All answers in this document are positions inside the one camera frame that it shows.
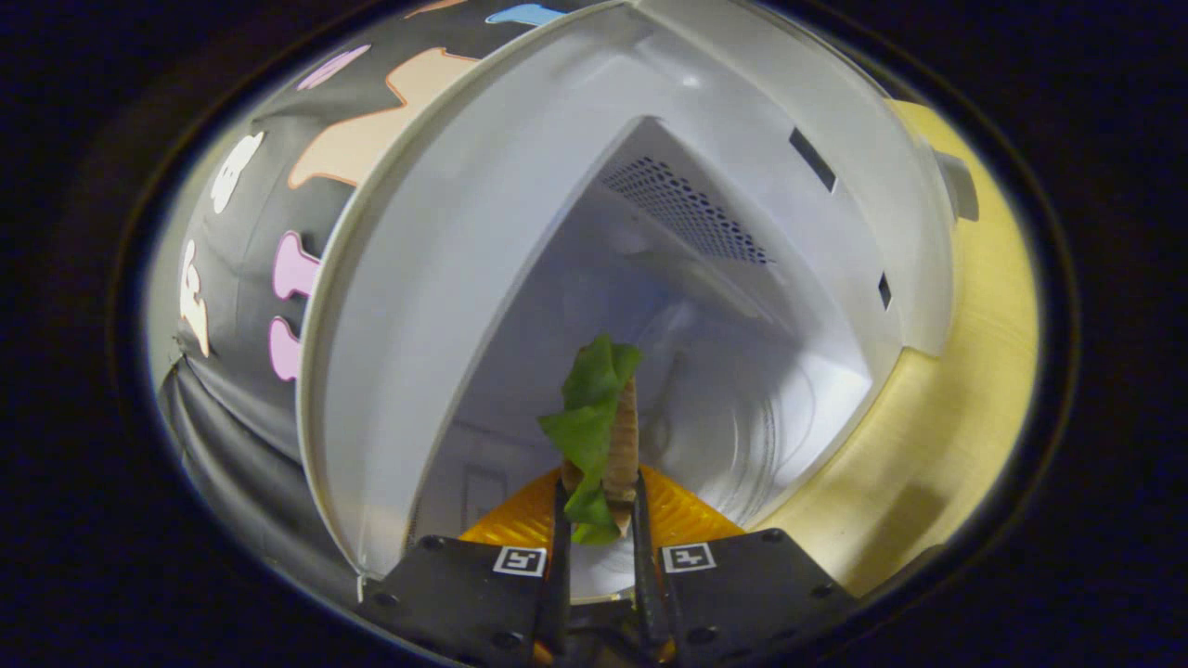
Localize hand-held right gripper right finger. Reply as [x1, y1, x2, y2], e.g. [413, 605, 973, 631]
[633, 464, 859, 664]

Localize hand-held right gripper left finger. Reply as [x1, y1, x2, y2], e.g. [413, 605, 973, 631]
[357, 469, 572, 664]

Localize green lettuce bread roll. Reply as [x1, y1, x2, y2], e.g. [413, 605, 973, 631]
[538, 334, 644, 546]

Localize white microwave oven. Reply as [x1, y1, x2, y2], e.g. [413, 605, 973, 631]
[297, 0, 980, 604]

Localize glass microwave turntable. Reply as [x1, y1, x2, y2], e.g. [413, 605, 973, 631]
[639, 297, 873, 530]

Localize black backdrop cloth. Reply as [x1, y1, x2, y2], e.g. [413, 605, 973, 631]
[158, 0, 576, 576]

